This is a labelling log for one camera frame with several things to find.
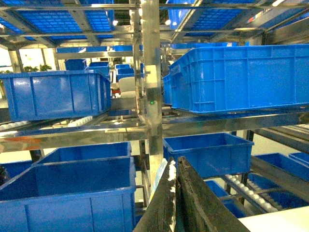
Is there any steel rack upright post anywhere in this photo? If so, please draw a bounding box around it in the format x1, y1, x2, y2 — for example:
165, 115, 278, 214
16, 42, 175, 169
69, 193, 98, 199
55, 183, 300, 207
140, 0, 163, 184

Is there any blue bin on upper left shelf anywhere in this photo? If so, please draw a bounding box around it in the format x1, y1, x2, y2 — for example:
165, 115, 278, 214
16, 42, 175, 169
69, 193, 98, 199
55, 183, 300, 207
0, 70, 112, 122

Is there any blue bin behind table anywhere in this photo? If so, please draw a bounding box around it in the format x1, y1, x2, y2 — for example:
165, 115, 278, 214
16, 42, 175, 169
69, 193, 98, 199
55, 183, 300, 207
163, 133, 254, 177

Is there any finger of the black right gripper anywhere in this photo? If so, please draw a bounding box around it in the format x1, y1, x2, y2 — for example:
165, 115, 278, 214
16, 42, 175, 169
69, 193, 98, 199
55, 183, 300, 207
178, 157, 249, 232

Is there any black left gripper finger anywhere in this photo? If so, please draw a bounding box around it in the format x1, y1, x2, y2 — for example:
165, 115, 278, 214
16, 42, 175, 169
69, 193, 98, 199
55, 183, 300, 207
134, 158, 177, 232

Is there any flower gift bag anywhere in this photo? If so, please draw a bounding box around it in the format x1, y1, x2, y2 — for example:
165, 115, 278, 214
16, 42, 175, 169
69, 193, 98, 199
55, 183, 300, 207
149, 158, 168, 202

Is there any large ribbed blue crate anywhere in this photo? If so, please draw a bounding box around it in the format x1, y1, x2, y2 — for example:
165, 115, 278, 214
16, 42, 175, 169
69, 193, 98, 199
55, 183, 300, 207
169, 44, 309, 114

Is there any blue bin left of table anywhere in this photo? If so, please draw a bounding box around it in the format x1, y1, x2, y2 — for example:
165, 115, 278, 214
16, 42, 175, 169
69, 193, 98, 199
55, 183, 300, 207
0, 156, 136, 232

